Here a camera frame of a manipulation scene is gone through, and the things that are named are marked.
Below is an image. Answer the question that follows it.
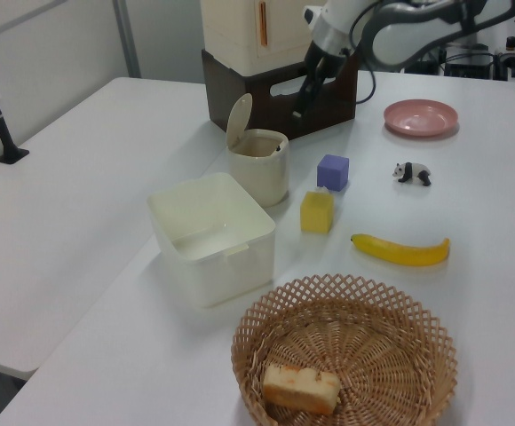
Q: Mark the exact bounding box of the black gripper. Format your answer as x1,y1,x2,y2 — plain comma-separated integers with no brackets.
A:
292,40,352,121

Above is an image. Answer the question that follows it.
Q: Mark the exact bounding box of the beige trash bin with lid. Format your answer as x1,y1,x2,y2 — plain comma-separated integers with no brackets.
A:
226,92,290,209

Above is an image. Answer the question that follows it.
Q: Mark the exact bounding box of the dark brown crate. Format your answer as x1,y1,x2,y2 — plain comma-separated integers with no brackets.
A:
202,48,357,141

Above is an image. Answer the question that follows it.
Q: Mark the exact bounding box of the purple foam cube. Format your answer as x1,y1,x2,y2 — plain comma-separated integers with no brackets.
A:
316,154,351,193

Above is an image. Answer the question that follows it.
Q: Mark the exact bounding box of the cream toy cabinet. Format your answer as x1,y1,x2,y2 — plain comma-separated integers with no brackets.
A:
199,0,316,75

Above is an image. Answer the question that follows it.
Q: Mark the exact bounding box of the pink round plate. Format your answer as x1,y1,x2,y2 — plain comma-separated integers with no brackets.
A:
383,99,460,138

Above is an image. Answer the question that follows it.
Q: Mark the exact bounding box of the yellow foam cube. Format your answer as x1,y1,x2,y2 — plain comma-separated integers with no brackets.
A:
300,190,335,233

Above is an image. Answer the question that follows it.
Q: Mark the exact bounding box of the panda toy figure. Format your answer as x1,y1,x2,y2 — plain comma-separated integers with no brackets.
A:
392,162,433,187

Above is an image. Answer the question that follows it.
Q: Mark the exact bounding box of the black equipment box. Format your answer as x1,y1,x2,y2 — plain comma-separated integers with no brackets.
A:
442,51,507,82

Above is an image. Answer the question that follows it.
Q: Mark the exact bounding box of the yellow plastic banana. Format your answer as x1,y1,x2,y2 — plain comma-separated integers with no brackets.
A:
350,233,451,268

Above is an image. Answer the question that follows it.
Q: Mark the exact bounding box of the cream plastic storage box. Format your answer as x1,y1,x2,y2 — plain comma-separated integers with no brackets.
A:
146,171,278,311

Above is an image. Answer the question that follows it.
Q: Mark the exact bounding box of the woven wicker basket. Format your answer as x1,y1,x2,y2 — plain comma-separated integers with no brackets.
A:
230,273,459,426

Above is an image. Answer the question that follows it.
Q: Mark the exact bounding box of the orange crusted bread piece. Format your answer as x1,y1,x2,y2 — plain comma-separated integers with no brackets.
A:
262,362,342,416

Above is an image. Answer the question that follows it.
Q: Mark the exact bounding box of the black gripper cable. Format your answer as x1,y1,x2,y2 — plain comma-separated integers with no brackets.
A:
348,0,379,107

